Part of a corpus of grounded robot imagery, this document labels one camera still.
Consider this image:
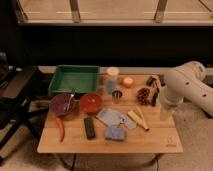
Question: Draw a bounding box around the red bowl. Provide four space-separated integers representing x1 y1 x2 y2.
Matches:
79 93 103 115

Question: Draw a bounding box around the red chili pepper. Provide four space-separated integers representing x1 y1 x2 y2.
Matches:
55 117 65 142

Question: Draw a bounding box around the green plastic tray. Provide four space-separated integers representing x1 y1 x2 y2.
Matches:
48 65 100 94

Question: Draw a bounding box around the light blue towel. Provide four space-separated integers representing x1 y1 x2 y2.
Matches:
96 108 137 129

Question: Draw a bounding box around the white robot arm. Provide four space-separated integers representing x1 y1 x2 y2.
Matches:
159 61 213 120

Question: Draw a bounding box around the metal cup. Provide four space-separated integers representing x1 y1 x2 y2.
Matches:
112 90 123 104

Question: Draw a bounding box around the blue sponge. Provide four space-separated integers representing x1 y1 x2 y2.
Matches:
104 127 125 141

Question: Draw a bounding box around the metal spoon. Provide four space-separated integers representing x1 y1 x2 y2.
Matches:
64 88 75 113

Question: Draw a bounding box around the black remote control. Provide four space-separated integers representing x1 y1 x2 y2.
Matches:
84 117 95 139

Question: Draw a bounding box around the purple bowl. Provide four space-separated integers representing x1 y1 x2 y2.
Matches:
49 93 76 117

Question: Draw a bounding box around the small dark object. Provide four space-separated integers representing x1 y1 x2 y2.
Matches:
146 76 156 86

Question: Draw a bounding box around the brown pine cone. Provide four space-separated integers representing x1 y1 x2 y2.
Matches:
137 88 150 105

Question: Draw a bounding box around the orange candle cup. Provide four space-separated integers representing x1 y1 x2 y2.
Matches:
122 77 134 88

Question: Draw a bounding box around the clear jar white lid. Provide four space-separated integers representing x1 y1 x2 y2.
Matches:
105 67 119 94

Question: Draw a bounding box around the black brush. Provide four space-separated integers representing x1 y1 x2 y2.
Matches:
152 81 160 107

